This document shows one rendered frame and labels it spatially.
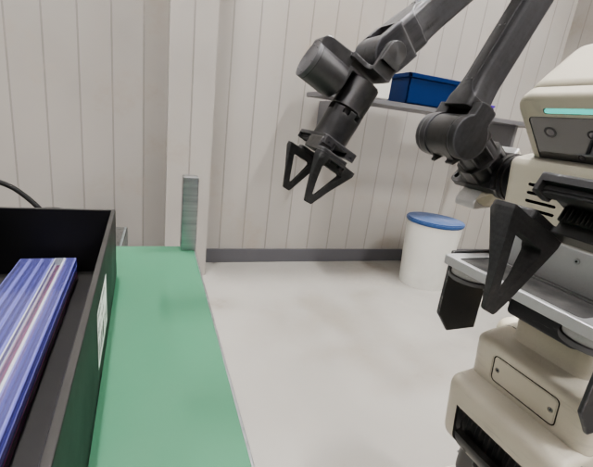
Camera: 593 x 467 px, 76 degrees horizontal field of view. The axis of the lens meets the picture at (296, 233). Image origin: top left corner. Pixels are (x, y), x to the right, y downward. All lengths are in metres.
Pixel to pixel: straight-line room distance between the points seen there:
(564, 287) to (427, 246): 2.61
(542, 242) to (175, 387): 0.36
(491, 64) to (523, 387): 0.55
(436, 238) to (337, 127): 2.68
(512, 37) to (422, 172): 3.13
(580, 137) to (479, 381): 0.45
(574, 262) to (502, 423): 0.30
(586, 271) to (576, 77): 0.26
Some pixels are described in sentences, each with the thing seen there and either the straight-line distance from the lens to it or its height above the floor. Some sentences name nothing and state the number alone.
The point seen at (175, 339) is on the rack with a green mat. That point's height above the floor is 0.95.
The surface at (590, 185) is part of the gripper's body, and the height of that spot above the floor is 1.21.
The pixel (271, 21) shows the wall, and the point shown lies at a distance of 3.22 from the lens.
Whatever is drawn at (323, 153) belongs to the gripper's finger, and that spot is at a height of 1.19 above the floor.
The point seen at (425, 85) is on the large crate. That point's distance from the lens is 2.99.
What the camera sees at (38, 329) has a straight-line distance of 0.47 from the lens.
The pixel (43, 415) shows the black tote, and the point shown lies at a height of 0.96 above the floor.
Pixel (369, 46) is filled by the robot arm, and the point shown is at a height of 1.35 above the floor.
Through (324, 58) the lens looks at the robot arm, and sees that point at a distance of 0.59.
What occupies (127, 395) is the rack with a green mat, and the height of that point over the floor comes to 0.95.
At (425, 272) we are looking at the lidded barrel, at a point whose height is 0.16.
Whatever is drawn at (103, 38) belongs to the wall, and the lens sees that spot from 3.10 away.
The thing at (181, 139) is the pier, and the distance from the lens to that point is 2.79.
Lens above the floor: 1.23
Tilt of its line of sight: 16 degrees down
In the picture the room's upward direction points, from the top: 7 degrees clockwise
